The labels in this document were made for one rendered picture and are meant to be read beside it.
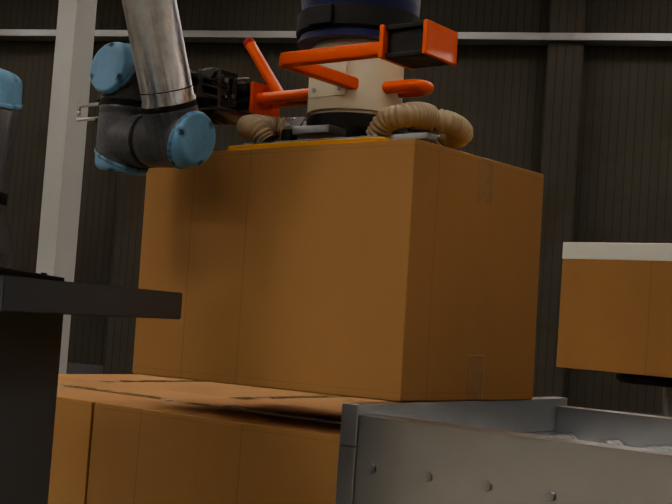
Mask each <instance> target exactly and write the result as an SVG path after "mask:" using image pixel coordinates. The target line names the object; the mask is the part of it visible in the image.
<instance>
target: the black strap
mask: <svg viewBox="0 0 672 504"><path fill-rule="evenodd" d="M417 21H421V19H419V17H417V16H416V15H415V14H413V13H411V12H408V11H406V10H403V9H399V8H395V7H391V6H385V5H379V4H371V3H354V2H340V3H327V4H320V5H314V6H309V7H308V8H306V9H304V10H302V11H301V12H299V14H298V15H297V28H296V37H297V39H298V40H299V39H300V37H301V35H302V34H303V33H305V32H306V31H309V30H312V29H317V28H322V27H331V26H363V27H372V28H380V25H386V26H387V25H393V24H401V23H409V22H417Z"/></svg>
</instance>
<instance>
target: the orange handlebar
mask: <svg viewBox="0 0 672 504"><path fill-rule="evenodd" d="M378 51H379V41H377V42H369V43H360V44H351V45H343V46H334V47H326V48H317V49H308V50H300V51H291V52H283V53H281V54H280V56H279V67H281V68H283V69H286V70H289V71H292V72H295V73H298V74H301V75H304V76H307V77H311V78H314V79H317V80H320V81H323V82H326V83H329V84H332V85H335V86H338V87H341V88H346V89H350V90H355V89H357V88H358V84H359V80H358V78H356V77H353V76H351V75H348V74H345V73H342V72H339V71H336V70H333V69H330V68H328V67H325V66H322V65H319V64H325V63H335V62H344V61H353V60H363V59H372V58H378ZM382 89H383V91H384V92H385V93H386V94H393V93H397V94H398V97H399V98H409V97H422V96H428V95H430V94H432V93H433V90H434V85H433V84H432V83H431V82H429V81H426V80H422V79H406V80H395V81H386V82H384V83H383V85H382ZM256 101H257V103H258V104H260V105H261V104H270V106H271V107H272V108H285V107H298V106H307V103H308V102H301V103H300V102H299V103H298V102H297V101H308V88H307V89H296V90H285V91H274V92H264V93H258V94H257V95H256ZM287 102H297V103H289V104H288V103H287Z"/></svg>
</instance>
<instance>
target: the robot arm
mask: <svg viewBox="0 0 672 504"><path fill-rule="evenodd" d="M122 5H123V10H124V15H125V20H126V25H127V30H128V35H129V40H130V43H122V42H111V43H108V44H106V45H104V46H103V47H102V48H101V49H100V50H99V51H98V52H97V53H96V55H95V57H94V59H93V61H92V64H91V68H90V78H91V82H92V85H93V86H94V88H95V89H96V90H97V91H98V92H99V93H101V95H100V105H99V116H98V126H97V137H96V147H95V148H94V152H95V165H96V167H97V168H98V169H101V170H107V171H114V172H120V173H126V174H133V175H139V176H145V175H146V174H147V172H148V168H154V167H161V168H177V169H185V168H189V167H197V166H200V165H201V164H203V163H204V162H206V161H207V159H208V158H209V157H210V155H211V154H212V152H213V149H214V146H215V140H216V134H215V128H214V125H236V124H237V121H238V120H239V118H241V117H242V115H237V114H232V113H229V112H236V111H237V110H233V109H229V108H225V107H235V106H236V97H237V84H242V83H245V82H244V81H243V80H247V79H250V78H249V77H243V78H238V77H237V76H239V74H236V73H233V72H229V71H226V70H222V69H218V68H216V67H210V68H204V69H198V71H193V72H192V70H191V69H190V68H189V64H188V59H187V53H186V48H185V42H184V37H183V32H182V26H181V21H180V16H179V10H178V5H177V0H122ZM224 72H225V73H224ZM22 89H23V84H22V81H21V79H20V78H19V77H18V76H17V75H16V74H14V73H12V72H9V71H7V70H4V69H1V68H0V267H4V268H10V269H12V266H13V260H14V253H13V249H12V244H11V239H10V234H9V229H8V225H7V220H6V204H7V198H8V191H9V185H10V178H11V172H12V165H13V159H14V152H15V146H16V139H17V133H18V126H19V120H20V113H21V109H22V107H23V105H22ZM224 109H225V110H224Z"/></svg>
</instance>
